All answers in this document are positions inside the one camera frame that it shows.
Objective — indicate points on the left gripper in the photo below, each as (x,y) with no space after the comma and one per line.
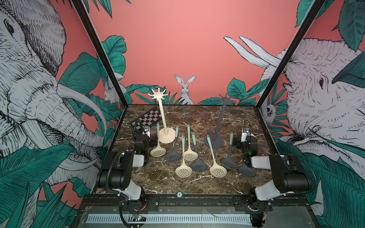
(136,136)

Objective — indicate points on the grey skimmer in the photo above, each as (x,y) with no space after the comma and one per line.
(246,171)
(174,156)
(228,163)
(198,166)

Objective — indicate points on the beige skimmer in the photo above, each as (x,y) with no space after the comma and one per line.
(183,171)
(215,170)
(189,155)
(158,151)

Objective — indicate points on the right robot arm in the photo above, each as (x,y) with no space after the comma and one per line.
(288,174)

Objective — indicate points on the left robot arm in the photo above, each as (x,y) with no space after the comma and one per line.
(115,175)

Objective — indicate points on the beige utensil rack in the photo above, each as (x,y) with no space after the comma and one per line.
(167,135)

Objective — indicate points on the black white checkerboard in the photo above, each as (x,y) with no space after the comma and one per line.
(149,118)

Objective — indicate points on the small circuit board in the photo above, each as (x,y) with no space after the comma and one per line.
(136,218)

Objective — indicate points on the white vent strip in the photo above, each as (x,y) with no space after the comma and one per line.
(243,219)

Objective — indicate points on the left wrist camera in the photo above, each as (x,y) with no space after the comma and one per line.
(146,130)

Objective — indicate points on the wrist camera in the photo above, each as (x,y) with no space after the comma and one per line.
(246,131)
(146,130)

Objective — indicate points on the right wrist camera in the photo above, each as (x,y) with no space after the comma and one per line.
(246,131)

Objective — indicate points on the black front rail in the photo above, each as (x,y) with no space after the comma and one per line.
(154,202)

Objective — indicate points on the left black frame post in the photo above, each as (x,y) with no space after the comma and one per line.
(87,23)

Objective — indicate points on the black frame post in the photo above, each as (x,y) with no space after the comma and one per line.
(303,29)
(87,23)

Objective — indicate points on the right black frame post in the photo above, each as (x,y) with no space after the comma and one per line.
(303,29)

